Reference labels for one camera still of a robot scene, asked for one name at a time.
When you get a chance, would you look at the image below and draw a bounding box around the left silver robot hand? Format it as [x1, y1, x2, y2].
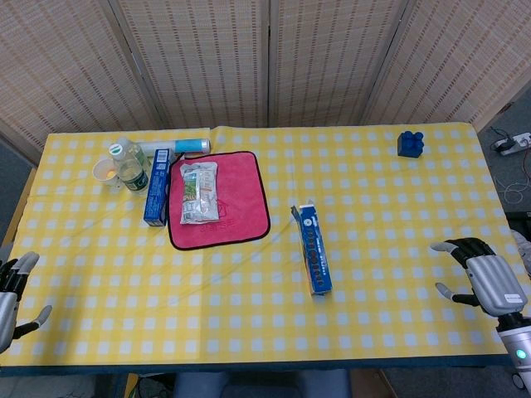
[0, 251, 53, 354]

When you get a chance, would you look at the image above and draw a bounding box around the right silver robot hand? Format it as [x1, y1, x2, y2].
[430, 237, 528, 320]

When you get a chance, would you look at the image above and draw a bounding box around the blue cookie box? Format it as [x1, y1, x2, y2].
[290, 202, 334, 297]

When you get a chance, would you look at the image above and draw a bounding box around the blue slim box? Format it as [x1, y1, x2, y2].
[143, 148, 172, 227]

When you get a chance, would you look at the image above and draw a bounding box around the white power strip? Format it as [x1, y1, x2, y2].
[493, 132, 531, 157]

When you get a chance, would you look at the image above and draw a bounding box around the blue toy building brick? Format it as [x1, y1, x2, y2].
[397, 130, 425, 158]

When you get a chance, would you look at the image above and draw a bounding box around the white paper cup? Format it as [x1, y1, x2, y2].
[91, 158, 121, 188]

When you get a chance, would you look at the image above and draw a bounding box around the clear plastic water bottle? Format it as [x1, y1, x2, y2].
[108, 137, 151, 196]

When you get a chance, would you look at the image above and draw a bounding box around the silver white snack bag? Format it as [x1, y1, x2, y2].
[178, 160, 220, 226]

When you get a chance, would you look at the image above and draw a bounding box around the yellow white checked tablecloth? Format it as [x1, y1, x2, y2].
[0, 121, 531, 368]

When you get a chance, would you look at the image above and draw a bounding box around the white and blue tube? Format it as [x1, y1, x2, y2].
[132, 138, 212, 156]

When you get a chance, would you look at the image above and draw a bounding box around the pink cloth with black trim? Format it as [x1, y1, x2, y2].
[168, 150, 271, 252]

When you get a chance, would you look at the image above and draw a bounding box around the woven folding screen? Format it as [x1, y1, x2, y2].
[0, 0, 531, 146]

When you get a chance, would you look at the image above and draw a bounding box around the white cable on floor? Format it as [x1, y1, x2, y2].
[492, 176, 531, 205]

